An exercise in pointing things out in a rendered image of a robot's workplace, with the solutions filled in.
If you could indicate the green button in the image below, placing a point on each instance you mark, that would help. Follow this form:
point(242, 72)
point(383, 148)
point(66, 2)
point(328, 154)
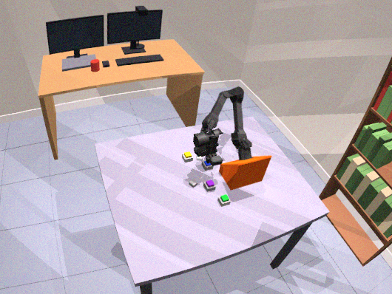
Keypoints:
point(224, 200)

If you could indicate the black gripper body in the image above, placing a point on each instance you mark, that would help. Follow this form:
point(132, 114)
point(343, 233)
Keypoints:
point(214, 159)

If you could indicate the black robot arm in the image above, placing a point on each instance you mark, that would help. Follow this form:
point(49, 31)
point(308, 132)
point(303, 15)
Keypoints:
point(239, 136)

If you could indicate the blue button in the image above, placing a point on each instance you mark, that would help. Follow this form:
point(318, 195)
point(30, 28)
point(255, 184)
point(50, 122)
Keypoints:
point(207, 166)

